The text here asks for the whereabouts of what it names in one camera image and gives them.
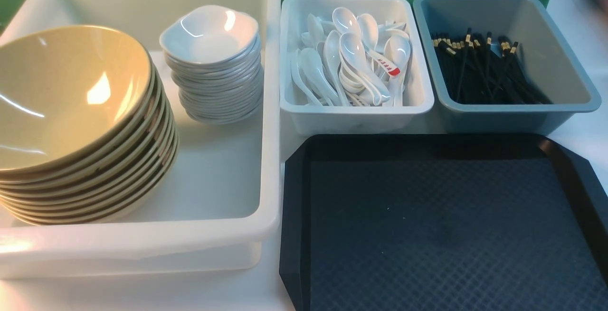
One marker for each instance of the large white plastic tub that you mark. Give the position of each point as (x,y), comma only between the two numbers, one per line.
(217,203)

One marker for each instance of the pile of black chopsticks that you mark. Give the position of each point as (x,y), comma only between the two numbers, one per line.
(482,69)

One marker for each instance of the black serving tray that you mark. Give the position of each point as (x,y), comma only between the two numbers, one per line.
(442,222)

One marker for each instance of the stack of white sauce dishes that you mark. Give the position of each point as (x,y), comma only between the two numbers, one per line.
(222,93)

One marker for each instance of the pile of white spoons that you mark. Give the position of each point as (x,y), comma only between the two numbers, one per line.
(331,67)

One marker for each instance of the stack of tan noodle bowls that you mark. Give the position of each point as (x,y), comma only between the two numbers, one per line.
(110,180)

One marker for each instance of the white spoon red handle tip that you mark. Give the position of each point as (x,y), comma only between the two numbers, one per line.
(384,63)

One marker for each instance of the white square sauce dish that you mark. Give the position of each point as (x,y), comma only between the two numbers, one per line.
(209,35)

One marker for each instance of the white spoon bin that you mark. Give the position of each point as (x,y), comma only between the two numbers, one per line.
(418,97)

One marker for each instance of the blue-grey chopstick bin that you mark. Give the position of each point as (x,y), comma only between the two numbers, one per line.
(548,59)

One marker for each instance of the tan noodle bowl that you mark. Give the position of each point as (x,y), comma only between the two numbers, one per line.
(64,89)

